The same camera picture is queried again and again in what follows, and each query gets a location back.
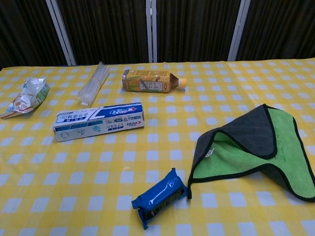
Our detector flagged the white partition post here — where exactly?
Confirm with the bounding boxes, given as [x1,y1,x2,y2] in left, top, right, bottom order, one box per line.
[45,0,76,66]
[227,0,251,61]
[145,0,158,63]

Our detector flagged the blue white toothpaste box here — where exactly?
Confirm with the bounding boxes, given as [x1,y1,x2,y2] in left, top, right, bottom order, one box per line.
[52,102,146,143]

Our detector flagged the yellow checkered tablecloth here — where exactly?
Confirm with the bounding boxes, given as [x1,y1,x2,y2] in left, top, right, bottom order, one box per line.
[0,58,315,236]

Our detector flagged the yellow tea bottle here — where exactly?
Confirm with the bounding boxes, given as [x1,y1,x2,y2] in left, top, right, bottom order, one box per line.
[122,69,188,94]

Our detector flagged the crumpled white snack bag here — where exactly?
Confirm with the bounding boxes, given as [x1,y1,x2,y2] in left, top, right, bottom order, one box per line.
[0,77,51,120]

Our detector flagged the clear plastic straw bundle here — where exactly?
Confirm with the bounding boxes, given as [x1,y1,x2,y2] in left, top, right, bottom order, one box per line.
[76,61,111,107]

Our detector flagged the blue plastic packet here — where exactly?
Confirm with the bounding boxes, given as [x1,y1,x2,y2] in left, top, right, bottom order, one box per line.
[131,168,189,224]

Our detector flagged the green grey microfiber cloth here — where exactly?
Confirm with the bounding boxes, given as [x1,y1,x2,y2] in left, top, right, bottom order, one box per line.
[188,103,315,203]

